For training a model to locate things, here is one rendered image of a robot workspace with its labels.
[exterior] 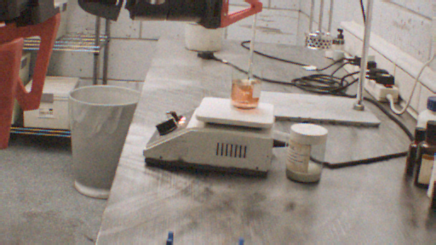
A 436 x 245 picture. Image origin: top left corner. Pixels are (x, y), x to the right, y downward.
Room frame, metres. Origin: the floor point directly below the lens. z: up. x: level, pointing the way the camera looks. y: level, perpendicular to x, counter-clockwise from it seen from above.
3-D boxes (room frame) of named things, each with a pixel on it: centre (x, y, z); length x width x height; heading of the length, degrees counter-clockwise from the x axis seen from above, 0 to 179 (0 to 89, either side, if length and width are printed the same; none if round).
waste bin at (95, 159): (2.57, 0.48, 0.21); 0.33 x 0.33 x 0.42
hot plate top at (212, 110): (1.00, -0.03, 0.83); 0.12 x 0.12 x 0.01; 86
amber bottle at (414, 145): (0.99, -0.35, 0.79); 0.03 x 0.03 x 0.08
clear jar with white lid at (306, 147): (0.95, -0.14, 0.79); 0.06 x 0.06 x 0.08
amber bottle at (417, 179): (0.95, -0.35, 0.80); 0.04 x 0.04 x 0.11
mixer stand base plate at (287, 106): (1.37, -0.19, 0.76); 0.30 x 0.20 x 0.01; 93
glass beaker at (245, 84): (1.01, -0.04, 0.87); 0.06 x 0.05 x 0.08; 73
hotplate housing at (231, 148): (1.00, 0.00, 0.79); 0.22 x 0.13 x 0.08; 86
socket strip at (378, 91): (1.70, -0.41, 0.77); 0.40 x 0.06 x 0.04; 3
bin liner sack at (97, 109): (2.57, 0.48, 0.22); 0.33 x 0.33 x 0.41
